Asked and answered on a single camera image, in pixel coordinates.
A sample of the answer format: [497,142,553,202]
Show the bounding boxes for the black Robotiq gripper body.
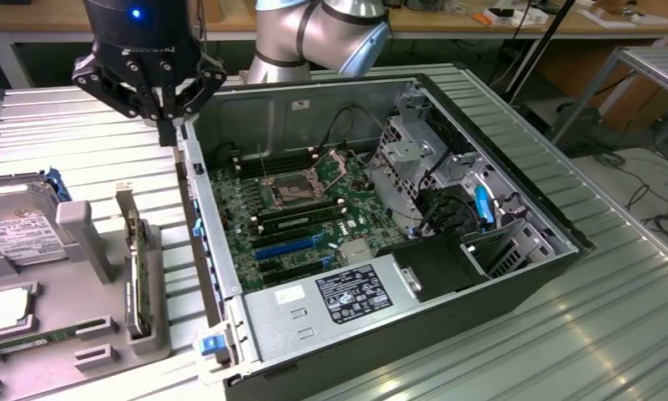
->
[82,0,202,64]

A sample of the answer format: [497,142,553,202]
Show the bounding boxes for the black RAM slot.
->
[233,150,315,167]
[235,160,313,179]

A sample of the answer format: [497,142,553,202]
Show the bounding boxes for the blue disk caddy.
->
[42,166,73,205]

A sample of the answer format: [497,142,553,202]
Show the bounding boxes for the CPU socket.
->
[259,173,318,210]

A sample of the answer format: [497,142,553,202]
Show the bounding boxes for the metal socket cover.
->
[307,148,349,197]

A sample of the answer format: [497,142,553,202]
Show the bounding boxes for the installed green RAM stick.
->
[258,206,341,233]

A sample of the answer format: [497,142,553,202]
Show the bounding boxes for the silver perforated disk bay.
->
[374,114,480,197]

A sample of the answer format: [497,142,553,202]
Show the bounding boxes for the silver hard disk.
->
[0,179,70,266]

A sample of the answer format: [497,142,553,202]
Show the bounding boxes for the black expansion slot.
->
[258,257,325,273]
[249,231,313,250]
[262,266,327,286]

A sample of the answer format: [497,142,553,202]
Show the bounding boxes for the blue expansion slot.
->
[253,236,321,260]

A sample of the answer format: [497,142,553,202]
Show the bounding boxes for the wooden desk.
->
[0,0,668,43]

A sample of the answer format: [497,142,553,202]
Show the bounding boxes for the silver chipset heatsink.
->
[338,240,377,261]

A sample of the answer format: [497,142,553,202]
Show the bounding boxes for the grey parts rack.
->
[0,199,173,401]

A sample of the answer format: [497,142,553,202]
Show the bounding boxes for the white and orange boxes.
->
[472,7,549,27]

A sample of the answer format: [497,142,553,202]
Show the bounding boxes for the silver CPU chip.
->
[0,287,34,332]

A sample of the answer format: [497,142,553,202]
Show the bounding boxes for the silver power supply unit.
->
[242,254,424,364]

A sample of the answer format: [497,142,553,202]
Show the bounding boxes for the black tripod pole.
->
[502,0,577,98]

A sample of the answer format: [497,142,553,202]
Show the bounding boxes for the loose green RAM stick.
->
[0,323,85,353]

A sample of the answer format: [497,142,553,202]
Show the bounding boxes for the dark grey floor box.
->
[520,98,602,144]

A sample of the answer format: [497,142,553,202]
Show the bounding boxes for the silver slotted disk bay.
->
[458,216,564,279]

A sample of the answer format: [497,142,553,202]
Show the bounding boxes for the white flat box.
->
[576,5,637,29]

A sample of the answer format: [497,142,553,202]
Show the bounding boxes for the black open PC case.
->
[174,73,597,401]

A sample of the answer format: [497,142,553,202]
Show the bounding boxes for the black curved wire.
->
[319,105,386,147]

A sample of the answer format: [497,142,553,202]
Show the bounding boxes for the blue disk bay handle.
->
[472,185,494,225]

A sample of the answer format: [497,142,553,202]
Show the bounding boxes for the aluminium frame table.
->
[549,44,668,144]

